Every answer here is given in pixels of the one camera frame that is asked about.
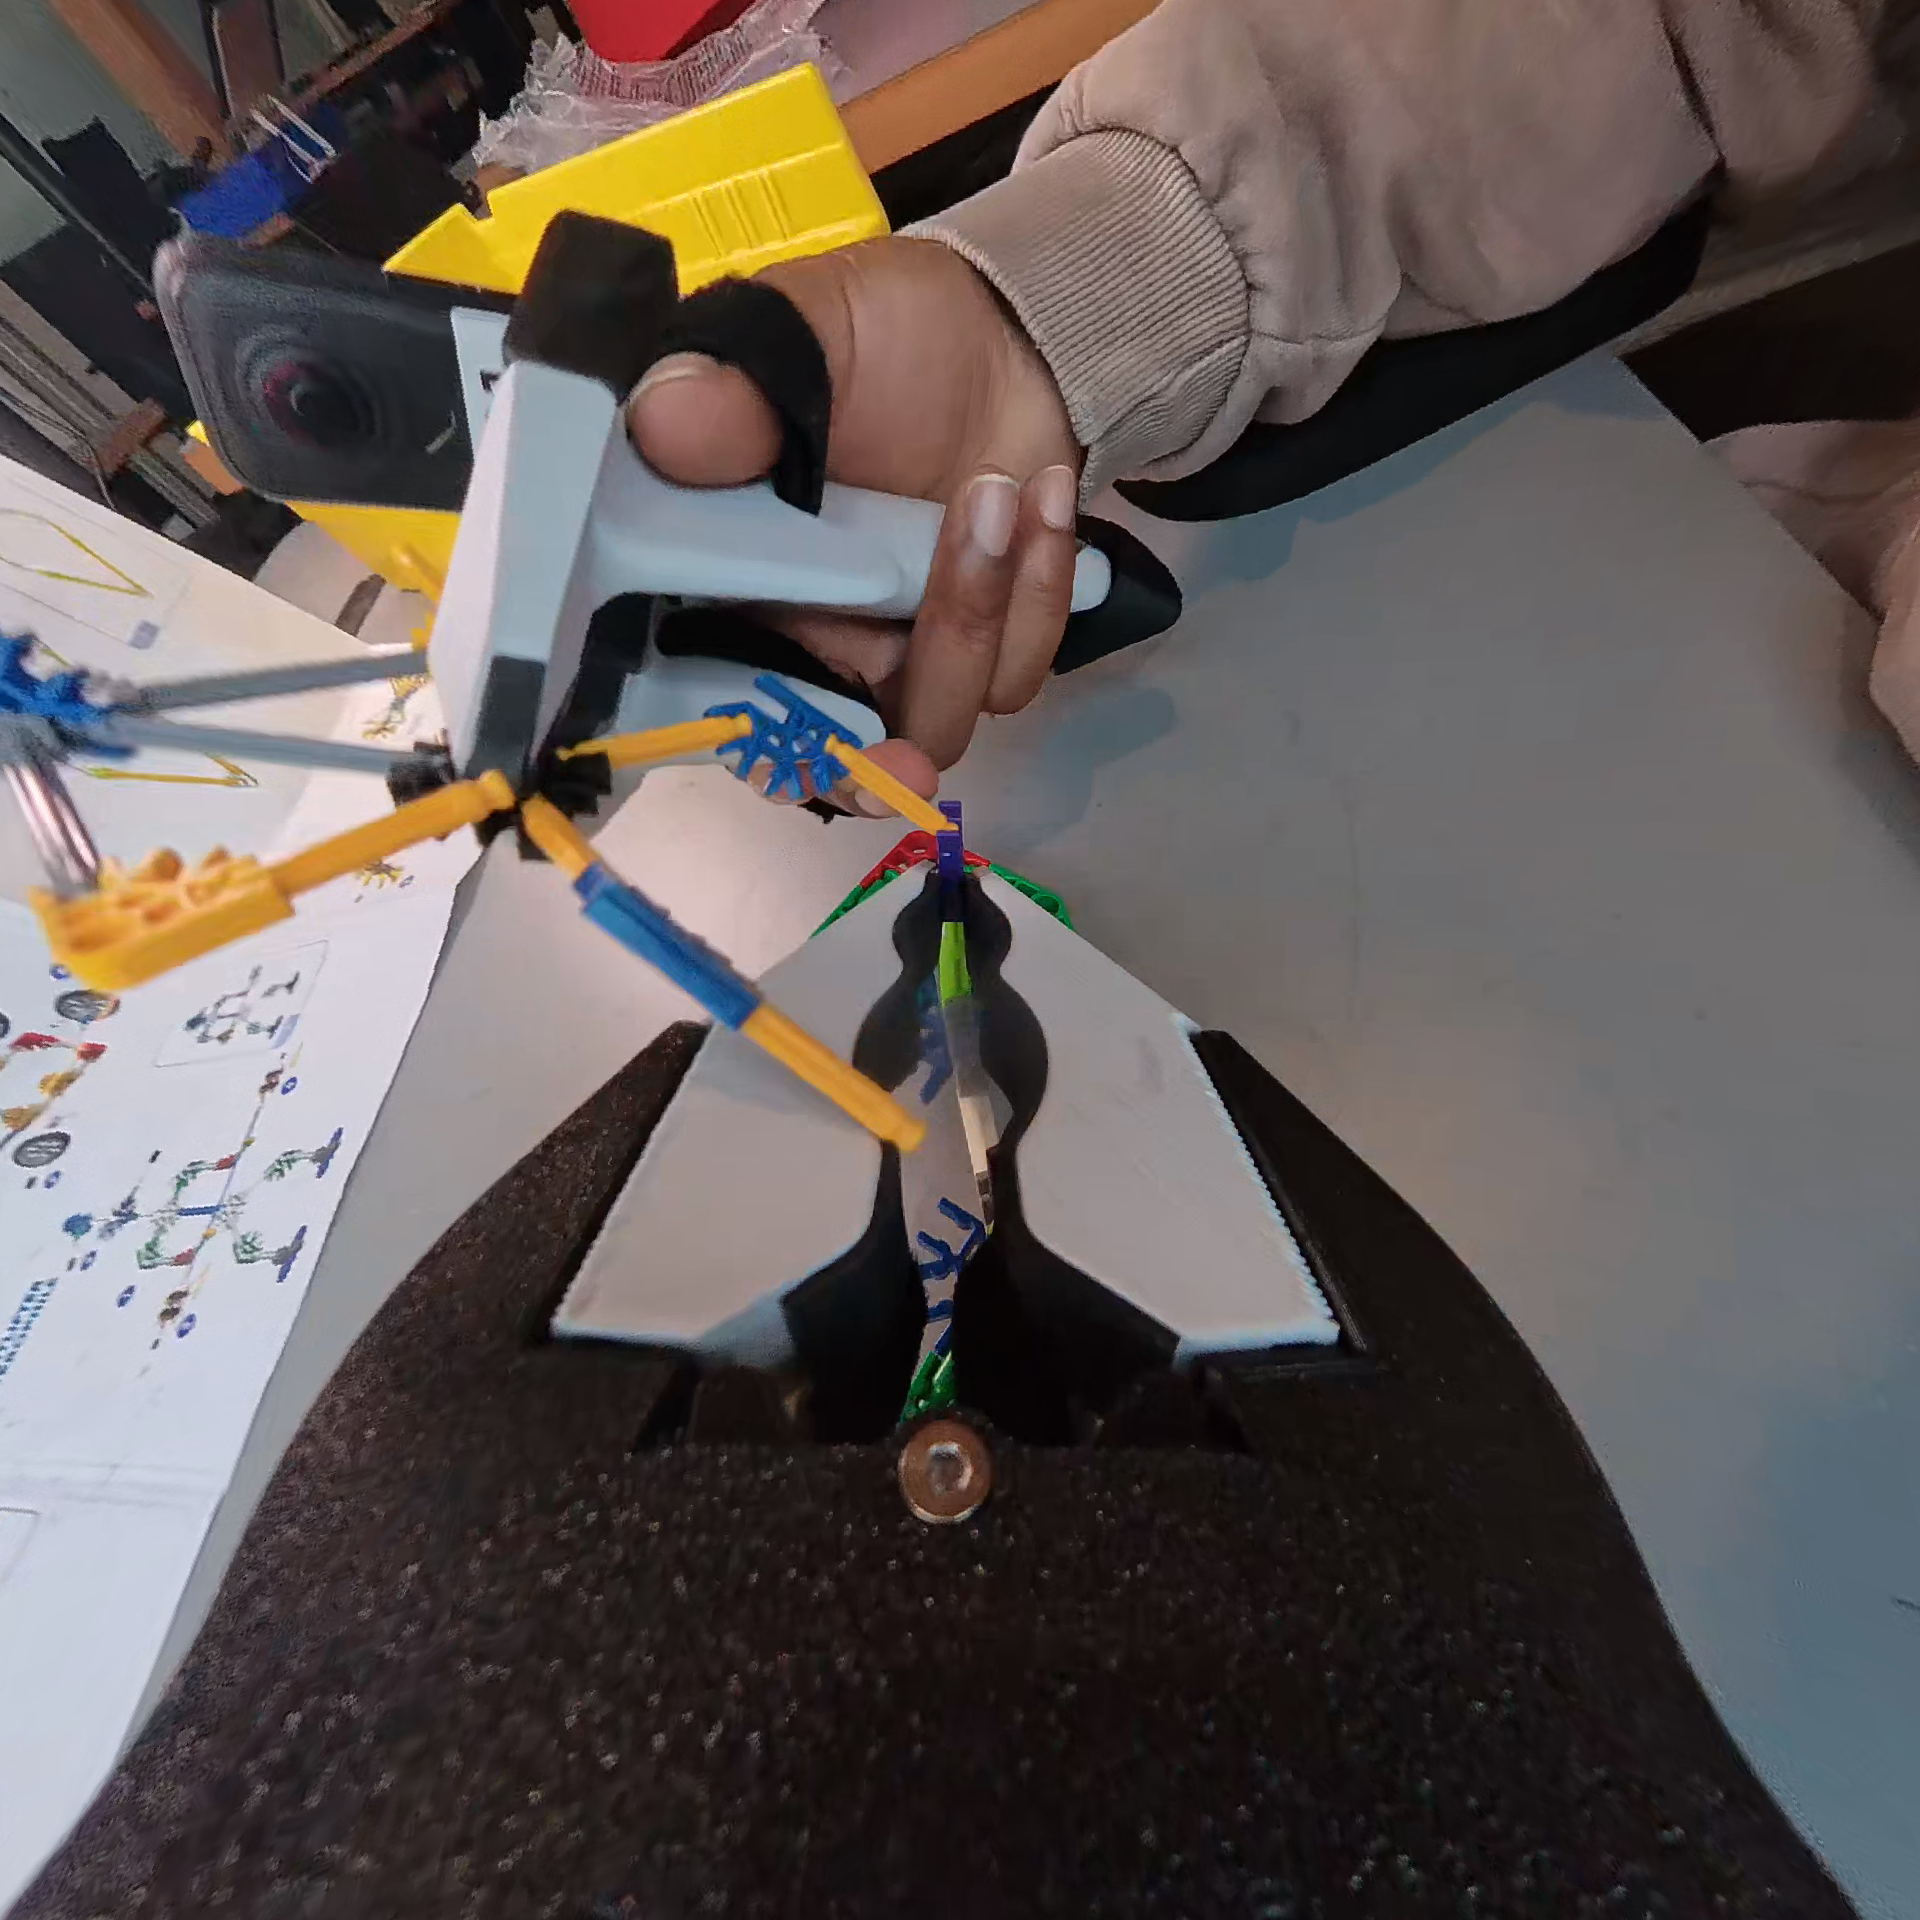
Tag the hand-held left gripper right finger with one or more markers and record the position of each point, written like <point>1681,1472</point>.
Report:
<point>1188,1202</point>

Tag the clear plastic bag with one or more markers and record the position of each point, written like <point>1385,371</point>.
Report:
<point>631,107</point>

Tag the white folded instruction booklet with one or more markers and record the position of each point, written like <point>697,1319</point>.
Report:
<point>182,1260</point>

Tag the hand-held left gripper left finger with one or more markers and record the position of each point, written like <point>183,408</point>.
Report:
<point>708,1202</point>

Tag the person's right hand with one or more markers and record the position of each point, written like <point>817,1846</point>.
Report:
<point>948,391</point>

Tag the yellow plastic bin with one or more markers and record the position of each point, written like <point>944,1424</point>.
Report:
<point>691,196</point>

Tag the person's beige clothing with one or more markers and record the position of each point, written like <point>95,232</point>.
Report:
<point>1845,572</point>

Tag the colourful toy rod model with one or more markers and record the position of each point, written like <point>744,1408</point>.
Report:
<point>212,901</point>

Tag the person's right forearm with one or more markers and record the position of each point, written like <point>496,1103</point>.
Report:
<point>1412,182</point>

